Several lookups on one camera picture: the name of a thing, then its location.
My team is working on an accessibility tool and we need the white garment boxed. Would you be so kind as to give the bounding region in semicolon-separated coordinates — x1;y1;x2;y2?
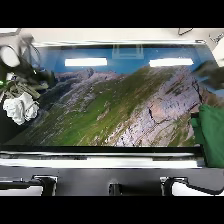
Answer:
2;92;41;127

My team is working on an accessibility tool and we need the olive garment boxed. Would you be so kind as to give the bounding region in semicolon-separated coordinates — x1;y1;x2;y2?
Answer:
2;79;42;100

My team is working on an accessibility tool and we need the black cable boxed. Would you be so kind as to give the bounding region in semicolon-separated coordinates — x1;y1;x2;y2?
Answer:
186;181;224;196

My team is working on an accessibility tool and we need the green garment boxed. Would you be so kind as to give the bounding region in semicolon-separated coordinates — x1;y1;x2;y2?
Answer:
190;103;224;169

